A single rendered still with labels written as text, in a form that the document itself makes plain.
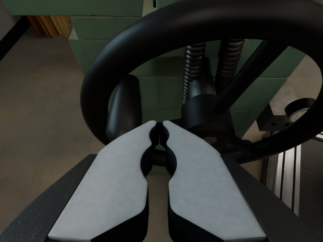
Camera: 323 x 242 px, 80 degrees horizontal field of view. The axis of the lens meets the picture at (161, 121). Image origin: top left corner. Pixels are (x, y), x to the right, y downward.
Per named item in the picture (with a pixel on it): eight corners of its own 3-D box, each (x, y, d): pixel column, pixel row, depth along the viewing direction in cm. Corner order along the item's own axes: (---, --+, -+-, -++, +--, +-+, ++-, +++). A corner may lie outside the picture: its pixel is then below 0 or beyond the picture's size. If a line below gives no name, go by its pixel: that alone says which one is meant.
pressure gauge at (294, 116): (278, 127, 47) (299, 108, 40) (273, 114, 49) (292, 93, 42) (304, 128, 47) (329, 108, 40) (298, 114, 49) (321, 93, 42)
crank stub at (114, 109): (148, 144, 13) (126, 154, 15) (150, 81, 16) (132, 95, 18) (117, 131, 12) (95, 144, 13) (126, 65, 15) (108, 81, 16)
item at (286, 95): (259, 132, 54) (273, 116, 47) (248, 97, 61) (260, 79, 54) (289, 132, 54) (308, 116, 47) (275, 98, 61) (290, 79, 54)
